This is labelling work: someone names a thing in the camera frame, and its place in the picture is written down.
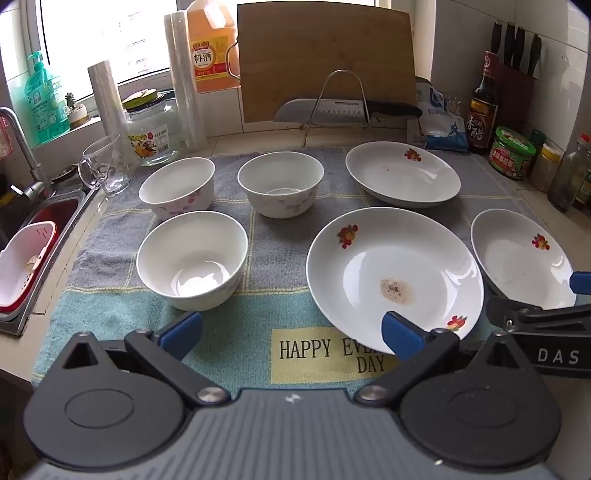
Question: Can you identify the green sauce jar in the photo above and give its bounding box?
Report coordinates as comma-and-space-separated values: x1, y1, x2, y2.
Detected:
488, 126, 537, 181

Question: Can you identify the metal wire rack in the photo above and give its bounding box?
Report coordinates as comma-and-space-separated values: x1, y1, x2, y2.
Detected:
299, 69, 376, 147

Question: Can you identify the metal faucet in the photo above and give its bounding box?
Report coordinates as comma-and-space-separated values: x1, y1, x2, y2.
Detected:
0, 107, 49, 204

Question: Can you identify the glass bottle with red cap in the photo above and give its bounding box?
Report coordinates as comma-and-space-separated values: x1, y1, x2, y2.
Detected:
548, 134, 591, 213

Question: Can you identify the white bowl with pink flowers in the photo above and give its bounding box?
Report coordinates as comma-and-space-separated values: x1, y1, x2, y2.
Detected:
138, 157, 217, 223

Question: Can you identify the white plate with large stain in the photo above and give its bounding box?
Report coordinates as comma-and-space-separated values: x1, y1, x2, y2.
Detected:
307, 207, 485, 356

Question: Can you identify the orange cooking wine bottle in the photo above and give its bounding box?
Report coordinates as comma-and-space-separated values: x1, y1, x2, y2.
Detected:
186, 0, 241, 95

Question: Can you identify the stainless steel sink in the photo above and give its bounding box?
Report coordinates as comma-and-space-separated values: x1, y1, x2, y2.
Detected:
0, 185, 100, 337

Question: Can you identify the white plate with faint specks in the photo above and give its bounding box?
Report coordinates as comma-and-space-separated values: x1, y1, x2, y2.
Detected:
470, 209, 578, 310

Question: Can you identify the tall plastic wrap roll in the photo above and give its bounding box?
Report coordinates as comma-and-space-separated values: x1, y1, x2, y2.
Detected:
164, 11, 208, 149

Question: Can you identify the red basin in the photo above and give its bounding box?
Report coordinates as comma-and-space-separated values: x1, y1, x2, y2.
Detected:
0, 198, 81, 319

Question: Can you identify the white strainer basket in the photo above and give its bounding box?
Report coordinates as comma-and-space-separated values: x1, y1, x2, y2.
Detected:
0, 220, 58, 309

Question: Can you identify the black-handled kitchen knife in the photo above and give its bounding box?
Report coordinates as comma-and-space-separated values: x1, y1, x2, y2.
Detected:
273, 98, 423, 124

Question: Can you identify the glass jar with yellow lid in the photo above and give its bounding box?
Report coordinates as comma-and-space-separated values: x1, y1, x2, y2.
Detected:
121, 90, 181, 168

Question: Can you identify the white bowl with grey flowers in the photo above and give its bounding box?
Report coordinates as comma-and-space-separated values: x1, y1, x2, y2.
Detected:
237, 152, 325, 219

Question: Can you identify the small potted figurine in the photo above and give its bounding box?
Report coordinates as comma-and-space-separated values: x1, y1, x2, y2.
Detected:
65, 92, 92, 130

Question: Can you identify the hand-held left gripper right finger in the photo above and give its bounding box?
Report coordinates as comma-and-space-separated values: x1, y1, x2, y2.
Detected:
353, 311, 527, 409

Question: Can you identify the grey and teal checked mat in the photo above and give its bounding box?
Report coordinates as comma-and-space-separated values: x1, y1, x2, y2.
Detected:
31, 148, 555, 402

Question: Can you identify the clear glass mug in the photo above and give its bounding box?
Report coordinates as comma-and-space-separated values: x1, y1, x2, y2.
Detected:
77, 135, 136, 198

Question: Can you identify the window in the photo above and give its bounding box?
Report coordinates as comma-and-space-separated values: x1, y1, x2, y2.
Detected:
25, 0, 195, 104

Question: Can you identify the glass condiment bottle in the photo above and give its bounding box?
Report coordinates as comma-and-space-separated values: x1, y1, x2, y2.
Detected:
574, 168, 591, 209

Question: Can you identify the white and blue salt bag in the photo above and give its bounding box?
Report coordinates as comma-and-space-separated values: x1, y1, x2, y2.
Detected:
414, 78, 471, 152

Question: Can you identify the green dish soap bottle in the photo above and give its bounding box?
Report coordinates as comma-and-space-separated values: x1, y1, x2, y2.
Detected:
23, 51, 71, 143

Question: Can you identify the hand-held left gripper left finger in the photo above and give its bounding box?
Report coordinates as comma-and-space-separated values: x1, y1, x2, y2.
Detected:
60, 311, 232, 409

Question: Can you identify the spice jar with yellow lid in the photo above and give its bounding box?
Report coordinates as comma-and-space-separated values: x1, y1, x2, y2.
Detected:
529, 143, 565, 192

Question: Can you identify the dark red knife block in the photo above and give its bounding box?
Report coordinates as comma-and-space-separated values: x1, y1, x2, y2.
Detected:
496, 62, 541, 134

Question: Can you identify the plain white bowl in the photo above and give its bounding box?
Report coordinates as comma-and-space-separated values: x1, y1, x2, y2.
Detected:
136, 210, 249, 312

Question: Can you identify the wooden cutting board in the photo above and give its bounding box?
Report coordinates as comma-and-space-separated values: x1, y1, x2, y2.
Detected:
225, 2, 419, 124

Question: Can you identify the short plastic wrap roll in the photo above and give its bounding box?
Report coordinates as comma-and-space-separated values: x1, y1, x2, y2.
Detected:
88, 61, 130, 139

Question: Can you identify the white plate with small stain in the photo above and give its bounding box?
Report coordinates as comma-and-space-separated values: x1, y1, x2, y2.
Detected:
345, 141, 462, 209

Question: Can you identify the dark vinegar bottle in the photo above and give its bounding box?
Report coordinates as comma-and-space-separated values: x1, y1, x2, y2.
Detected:
468, 51, 500, 156

